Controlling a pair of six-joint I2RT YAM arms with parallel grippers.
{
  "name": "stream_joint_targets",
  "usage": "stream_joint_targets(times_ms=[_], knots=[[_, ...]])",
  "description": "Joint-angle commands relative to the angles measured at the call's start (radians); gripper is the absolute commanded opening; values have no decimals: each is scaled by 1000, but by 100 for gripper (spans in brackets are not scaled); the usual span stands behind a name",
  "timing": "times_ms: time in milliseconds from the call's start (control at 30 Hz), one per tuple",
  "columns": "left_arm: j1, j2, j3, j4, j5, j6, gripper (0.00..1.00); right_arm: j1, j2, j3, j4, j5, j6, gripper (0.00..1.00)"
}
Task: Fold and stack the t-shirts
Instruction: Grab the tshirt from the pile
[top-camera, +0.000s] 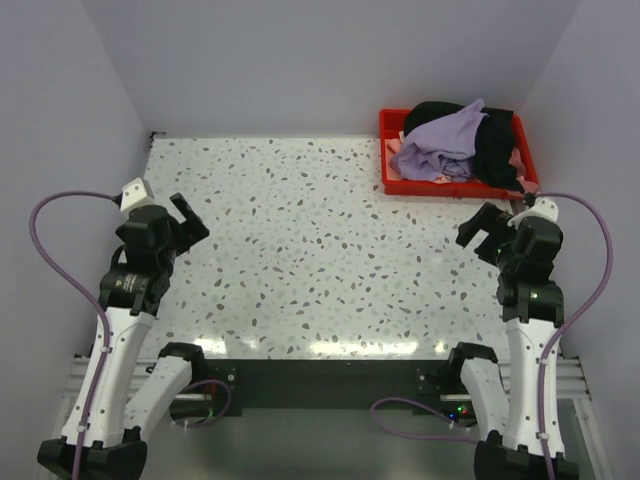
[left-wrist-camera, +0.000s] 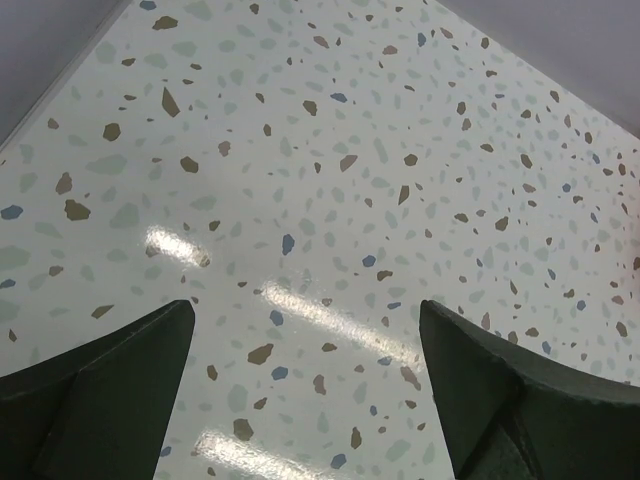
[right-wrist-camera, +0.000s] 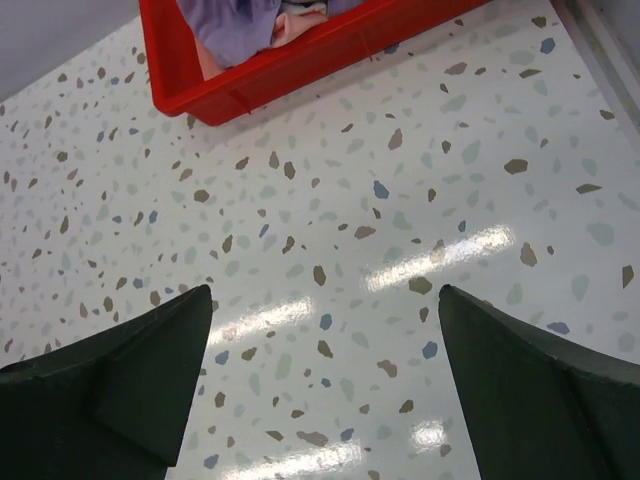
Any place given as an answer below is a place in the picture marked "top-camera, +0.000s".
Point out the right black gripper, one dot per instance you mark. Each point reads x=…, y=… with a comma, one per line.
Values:
x=489, y=218

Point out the pink t shirt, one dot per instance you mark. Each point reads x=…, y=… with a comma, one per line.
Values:
x=517, y=165

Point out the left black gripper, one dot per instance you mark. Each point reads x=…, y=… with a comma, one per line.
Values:
x=193, y=229

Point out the red plastic bin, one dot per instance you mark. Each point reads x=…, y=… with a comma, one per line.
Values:
x=391, y=134

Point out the black t shirt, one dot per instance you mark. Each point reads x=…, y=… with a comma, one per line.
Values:
x=494, y=144

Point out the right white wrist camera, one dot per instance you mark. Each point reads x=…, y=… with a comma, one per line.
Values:
x=542, y=208

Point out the purple t shirt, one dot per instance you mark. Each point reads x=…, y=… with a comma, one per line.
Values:
x=439, y=142

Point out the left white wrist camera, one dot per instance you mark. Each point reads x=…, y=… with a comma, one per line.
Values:
x=134, y=195

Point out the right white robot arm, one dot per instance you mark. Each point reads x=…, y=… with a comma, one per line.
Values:
x=517, y=417

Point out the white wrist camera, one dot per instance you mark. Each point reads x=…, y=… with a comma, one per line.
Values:
x=542, y=208
x=134, y=195

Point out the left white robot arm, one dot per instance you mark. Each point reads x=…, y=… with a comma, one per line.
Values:
x=106, y=435

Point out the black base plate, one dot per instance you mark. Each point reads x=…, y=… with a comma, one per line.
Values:
x=334, y=384

